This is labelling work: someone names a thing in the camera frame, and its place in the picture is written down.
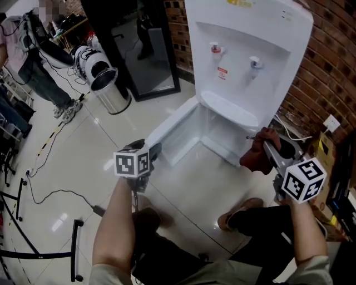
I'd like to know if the black power adapter with cable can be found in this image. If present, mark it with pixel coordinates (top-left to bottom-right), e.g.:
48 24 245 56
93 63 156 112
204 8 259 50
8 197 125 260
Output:
26 168 106 218

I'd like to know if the black and white carried device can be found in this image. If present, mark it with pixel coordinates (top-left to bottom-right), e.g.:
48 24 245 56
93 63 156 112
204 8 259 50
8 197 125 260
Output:
18 11 75 70

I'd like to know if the black office chair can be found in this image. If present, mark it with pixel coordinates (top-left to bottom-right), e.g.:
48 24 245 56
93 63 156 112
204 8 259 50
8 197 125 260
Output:
0 149 18 188

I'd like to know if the wooden table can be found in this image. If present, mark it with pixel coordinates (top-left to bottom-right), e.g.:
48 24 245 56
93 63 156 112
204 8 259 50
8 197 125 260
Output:
52 14 89 48

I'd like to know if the person's brown right shoe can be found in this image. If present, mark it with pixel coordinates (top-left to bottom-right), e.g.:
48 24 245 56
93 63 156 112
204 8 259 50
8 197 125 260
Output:
216 197 264 232

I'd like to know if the white drip tray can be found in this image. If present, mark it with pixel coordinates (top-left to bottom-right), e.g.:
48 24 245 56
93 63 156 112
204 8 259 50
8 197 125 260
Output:
200 91 260 129

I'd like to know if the black glass-door fridge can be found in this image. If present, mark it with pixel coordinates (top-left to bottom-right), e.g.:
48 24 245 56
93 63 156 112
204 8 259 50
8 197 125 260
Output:
80 0 181 102

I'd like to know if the black carton with blue stripe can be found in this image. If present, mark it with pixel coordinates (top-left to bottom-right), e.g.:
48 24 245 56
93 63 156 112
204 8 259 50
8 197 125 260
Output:
327 138 356 233

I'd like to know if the white water dispenser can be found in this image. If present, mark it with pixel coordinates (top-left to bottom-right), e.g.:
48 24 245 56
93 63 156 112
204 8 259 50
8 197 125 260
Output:
146 0 314 168

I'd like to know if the steel trash bin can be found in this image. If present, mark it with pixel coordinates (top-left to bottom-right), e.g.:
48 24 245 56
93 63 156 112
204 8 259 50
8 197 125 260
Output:
90 66 132 115

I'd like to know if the person's right leg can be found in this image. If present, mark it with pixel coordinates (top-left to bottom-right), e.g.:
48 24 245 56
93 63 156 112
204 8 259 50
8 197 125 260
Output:
225 205 327 279

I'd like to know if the person's left leg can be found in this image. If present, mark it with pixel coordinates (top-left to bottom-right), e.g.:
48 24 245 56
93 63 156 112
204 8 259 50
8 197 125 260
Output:
130 207 212 283

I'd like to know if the white power cable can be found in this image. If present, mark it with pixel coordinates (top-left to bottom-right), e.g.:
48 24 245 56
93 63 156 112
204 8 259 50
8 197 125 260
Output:
274 114 329 143

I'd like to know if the yellow black striped tape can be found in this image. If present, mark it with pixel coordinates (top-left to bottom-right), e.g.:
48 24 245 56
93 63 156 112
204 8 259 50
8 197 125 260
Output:
37 93 92 157

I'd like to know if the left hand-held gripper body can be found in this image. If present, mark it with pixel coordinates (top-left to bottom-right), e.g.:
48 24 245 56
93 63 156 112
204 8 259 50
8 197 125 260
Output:
113 139 156 195

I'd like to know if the person's brown left shoe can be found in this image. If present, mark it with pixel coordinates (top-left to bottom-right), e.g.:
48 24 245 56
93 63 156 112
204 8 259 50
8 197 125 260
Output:
135 194 175 228

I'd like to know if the person's left forearm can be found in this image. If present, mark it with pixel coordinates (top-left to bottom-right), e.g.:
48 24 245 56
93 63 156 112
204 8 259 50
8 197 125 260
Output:
92 176 137 268

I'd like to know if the person's light shirt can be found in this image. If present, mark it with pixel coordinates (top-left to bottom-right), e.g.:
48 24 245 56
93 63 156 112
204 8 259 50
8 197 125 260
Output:
88 255 334 285

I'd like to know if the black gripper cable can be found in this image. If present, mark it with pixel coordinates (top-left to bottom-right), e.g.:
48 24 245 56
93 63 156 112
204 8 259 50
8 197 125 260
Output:
131 189 140 214

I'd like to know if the brown cloth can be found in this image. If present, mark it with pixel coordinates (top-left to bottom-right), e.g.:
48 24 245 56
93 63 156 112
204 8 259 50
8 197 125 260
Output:
239 127 283 175

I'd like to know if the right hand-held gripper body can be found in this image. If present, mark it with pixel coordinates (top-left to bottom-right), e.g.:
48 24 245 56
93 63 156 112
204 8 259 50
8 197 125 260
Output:
273 155 328 205

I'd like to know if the white round device with cables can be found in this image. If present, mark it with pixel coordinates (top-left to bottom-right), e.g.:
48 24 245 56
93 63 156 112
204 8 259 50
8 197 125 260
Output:
70 45 112 85

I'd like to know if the person's leg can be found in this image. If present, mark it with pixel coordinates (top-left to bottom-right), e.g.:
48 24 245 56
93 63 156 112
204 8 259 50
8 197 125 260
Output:
225 205 327 279
130 207 212 283

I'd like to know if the person's brown shoe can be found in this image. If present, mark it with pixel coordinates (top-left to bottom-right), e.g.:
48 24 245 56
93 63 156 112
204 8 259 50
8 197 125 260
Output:
216 197 264 232
135 194 175 228

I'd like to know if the white wall socket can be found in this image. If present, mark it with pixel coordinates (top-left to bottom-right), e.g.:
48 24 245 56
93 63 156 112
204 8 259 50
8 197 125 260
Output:
323 114 342 134

